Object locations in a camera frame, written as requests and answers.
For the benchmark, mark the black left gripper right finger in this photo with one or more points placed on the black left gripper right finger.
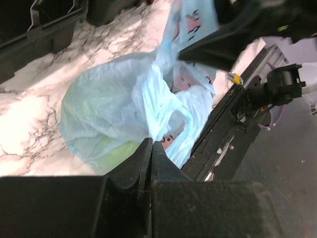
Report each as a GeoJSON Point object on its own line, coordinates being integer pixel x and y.
{"type": "Point", "coordinates": [183, 208]}

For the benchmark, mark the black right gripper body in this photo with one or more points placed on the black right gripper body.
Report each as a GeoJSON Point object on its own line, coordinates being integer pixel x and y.
{"type": "Point", "coordinates": [251, 19]}

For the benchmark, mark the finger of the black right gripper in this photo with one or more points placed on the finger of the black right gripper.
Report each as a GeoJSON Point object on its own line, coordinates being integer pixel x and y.
{"type": "Point", "coordinates": [222, 48]}

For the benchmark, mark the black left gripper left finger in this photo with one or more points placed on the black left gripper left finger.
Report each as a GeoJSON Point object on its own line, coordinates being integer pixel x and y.
{"type": "Point", "coordinates": [115, 205]}

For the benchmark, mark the green apple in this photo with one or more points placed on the green apple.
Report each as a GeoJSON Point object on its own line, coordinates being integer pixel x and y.
{"type": "Point", "coordinates": [116, 156]}

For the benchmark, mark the light blue printed plastic bag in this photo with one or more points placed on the light blue printed plastic bag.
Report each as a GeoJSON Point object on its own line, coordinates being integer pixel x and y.
{"type": "Point", "coordinates": [145, 94]}

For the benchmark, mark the yellow connector plug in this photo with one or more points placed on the yellow connector plug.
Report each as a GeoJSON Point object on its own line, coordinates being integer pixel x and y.
{"type": "Point", "coordinates": [234, 78]}

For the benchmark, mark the black open toolbox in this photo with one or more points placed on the black open toolbox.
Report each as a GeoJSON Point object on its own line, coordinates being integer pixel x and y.
{"type": "Point", "coordinates": [31, 29]}

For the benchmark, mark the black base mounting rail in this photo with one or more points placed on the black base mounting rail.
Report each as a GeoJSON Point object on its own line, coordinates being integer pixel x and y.
{"type": "Point", "coordinates": [221, 147]}

